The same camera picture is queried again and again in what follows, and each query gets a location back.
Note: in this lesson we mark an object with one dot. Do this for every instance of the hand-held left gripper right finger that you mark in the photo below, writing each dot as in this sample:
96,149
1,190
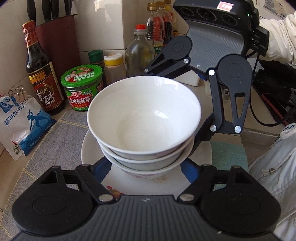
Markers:
188,170

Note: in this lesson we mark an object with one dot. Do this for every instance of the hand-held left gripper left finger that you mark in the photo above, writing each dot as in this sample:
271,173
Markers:
100,169

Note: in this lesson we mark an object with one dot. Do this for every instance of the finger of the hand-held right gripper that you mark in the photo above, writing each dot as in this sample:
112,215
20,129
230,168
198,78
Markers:
205,132
161,67

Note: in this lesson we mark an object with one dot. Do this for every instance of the white fruit-print plate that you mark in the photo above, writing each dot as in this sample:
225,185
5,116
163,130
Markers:
161,183

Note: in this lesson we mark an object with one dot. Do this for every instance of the white floral bowl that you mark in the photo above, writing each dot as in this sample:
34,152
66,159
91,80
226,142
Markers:
148,175
148,165
143,111

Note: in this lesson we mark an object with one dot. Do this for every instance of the person's right forearm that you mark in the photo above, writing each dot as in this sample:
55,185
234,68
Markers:
282,39

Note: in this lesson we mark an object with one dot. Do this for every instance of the red-cap glass bottle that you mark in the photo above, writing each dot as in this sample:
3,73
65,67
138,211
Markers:
140,53

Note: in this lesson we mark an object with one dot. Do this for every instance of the white plastic box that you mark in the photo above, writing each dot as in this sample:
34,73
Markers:
189,80

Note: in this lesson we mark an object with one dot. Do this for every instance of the teal cloth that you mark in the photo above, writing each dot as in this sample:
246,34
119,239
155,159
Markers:
229,157

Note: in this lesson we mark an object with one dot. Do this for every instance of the yellow-cap oil bottle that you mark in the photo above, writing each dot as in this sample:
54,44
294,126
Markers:
155,27

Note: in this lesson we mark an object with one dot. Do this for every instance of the red-label bottle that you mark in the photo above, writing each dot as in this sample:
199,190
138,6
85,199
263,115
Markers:
167,25

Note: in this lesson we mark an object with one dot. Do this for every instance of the yellow-lid spice jar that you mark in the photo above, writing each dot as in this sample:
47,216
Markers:
114,67

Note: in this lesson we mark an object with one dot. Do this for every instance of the grey checked dish cloth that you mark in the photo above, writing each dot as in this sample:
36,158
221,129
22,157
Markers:
57,143

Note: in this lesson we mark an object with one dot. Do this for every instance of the green-lid spice jar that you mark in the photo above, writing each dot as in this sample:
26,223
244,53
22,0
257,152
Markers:
97,62

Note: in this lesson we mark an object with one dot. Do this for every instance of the green-lid sauce jar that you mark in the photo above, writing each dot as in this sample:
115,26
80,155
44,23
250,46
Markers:
81,92

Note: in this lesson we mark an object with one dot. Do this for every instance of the white blue salt bag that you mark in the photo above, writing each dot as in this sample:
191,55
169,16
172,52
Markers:
25,129

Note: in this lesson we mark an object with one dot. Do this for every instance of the person's white jacket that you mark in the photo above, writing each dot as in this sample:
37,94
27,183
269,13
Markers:
272,185

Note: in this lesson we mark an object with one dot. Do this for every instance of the dark vinegar bottle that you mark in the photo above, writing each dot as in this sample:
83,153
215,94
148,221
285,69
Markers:
44,81

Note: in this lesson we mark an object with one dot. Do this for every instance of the dark red knife block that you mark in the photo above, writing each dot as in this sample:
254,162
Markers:
60,41

